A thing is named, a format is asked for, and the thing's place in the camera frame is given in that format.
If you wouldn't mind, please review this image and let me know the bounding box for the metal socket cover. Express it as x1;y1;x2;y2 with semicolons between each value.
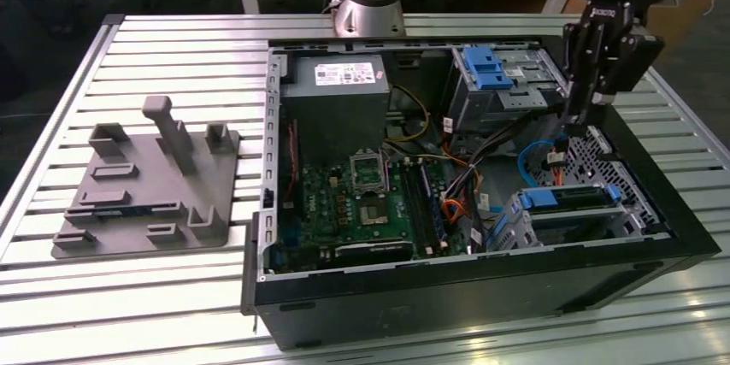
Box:
348;147;388;196

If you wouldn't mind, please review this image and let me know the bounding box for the metal disk bay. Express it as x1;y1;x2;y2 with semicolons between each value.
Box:
491;185;655;250

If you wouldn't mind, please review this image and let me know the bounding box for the thin red cable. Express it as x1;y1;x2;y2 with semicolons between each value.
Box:
287;119;302;203

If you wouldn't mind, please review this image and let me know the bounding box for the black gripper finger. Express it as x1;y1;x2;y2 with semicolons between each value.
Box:
562;21;606;135
585;33;666;127

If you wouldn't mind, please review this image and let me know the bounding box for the black graphics card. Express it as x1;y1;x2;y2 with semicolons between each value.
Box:
330;239;415;262

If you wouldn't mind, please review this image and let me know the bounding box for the grey power supply unit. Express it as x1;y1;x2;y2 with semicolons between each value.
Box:
279;52;392;161

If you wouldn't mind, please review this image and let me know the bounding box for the black PC case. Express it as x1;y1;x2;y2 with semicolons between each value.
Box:
239;33;723;351

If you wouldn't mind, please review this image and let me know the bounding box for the CPU socket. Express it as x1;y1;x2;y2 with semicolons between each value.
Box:
358;201;396;229

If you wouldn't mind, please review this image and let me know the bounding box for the blue drive carrier latch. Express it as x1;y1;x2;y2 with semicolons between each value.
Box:
462;48;512;91

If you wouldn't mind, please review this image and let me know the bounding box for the blue disk wire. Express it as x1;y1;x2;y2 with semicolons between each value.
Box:
515;137;569;190

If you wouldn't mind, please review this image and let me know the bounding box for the hard disk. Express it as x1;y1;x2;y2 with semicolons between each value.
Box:
522;184;622;212

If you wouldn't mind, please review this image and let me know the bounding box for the green motherboard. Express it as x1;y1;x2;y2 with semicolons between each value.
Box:
272;142;486;263

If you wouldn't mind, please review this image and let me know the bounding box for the coloured wire bundle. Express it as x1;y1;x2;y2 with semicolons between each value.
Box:
438;155;486;229

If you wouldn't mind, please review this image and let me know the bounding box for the yellow black power cable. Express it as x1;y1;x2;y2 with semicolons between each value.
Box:
382;84;432;144

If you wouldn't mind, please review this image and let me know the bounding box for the metal drive cage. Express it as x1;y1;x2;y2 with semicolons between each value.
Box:
447;46;571;139

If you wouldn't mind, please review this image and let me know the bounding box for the black RAM slot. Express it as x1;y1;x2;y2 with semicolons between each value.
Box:
412;157;438;256
404;157;430;257

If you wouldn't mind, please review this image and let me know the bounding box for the grey parts rack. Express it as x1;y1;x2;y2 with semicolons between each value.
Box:
51;95;244;262

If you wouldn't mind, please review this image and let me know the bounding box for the black cable bundle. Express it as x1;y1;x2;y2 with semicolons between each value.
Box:
443;108;566;212

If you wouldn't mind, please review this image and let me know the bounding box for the orange red yellow disk wire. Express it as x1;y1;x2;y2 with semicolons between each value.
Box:
546;145;570;189

